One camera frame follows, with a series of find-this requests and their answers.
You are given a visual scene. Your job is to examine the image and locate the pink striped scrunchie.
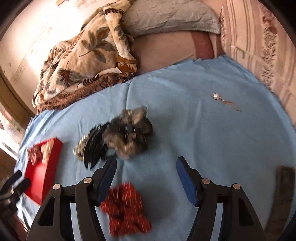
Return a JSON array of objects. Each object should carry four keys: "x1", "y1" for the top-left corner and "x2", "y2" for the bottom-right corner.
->
[{"x1": 27, "y1": 145, "x2": 43, "y2": 166}]

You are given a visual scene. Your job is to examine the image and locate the dark red dotted scrunchie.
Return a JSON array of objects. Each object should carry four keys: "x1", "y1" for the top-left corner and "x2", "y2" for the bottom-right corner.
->
[{"x1": 100, "y1": 183, "x2": 152, "y2": 237}]

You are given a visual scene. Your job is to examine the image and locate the leopard print hair tie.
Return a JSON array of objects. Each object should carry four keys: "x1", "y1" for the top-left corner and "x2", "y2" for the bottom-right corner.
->
[{"x1": 73, "y1": 133, "x2": 92, "y2": 160}]

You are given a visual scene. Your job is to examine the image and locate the black hair claw clip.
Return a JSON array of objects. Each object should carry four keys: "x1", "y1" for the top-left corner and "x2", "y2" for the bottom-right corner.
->
[{"x1": 83, "y1": 123, "x2": 109, "y2": 169}]

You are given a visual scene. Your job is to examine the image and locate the grey fuzzy scrunchie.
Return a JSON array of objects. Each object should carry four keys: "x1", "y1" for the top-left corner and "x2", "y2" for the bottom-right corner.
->
[{"x1": 102, "y1": 106, "x2": 153, "y2": 160}]

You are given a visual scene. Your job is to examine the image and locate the white satin scrunchie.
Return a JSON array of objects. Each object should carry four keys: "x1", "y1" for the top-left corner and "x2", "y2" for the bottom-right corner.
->
[{"x1": 41, "y1": 140, "x2": 55, "y2": 166}]

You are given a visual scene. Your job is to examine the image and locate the red tray box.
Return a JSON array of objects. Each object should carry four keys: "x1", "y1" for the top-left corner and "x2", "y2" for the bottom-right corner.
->
[{"x1": 25, "y1": 138, "x2": 63, "y2": 205}]

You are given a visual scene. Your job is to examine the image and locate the dark smartphone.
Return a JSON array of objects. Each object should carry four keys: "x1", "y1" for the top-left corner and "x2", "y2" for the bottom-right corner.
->
[{"x1": 264, "y1": 166, "x2": 295, "y2": 240}]

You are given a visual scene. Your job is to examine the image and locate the blue bed cloth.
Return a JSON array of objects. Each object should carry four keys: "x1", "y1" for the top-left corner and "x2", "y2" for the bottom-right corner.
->
[{"x1": 15, "y1": 56, "x2": 295, "y2": 240}]

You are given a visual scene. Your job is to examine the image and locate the floral leaf blanket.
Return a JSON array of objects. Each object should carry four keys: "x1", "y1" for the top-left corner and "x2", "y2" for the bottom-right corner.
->
[{"x1": 32, "y1": 1, "x2": 138, "y2": 112}]

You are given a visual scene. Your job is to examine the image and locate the pink bedsheet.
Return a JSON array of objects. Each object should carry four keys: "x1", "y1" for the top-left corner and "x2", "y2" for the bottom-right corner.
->
[{"x1": 133, "y1": 31, "x2": 224, "y2": 75}]

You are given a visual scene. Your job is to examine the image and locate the striped floral pillow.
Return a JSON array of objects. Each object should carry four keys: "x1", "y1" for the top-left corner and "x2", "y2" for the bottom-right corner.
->
[{"x1": 220, "y1": 0, "x2": 296, "y2": 123}]

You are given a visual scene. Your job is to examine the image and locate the grey blue pillow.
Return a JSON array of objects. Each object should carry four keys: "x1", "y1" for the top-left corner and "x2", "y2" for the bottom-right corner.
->
[{"x1": 122, "y1": 1, "x2": 221, "y2": 37}]

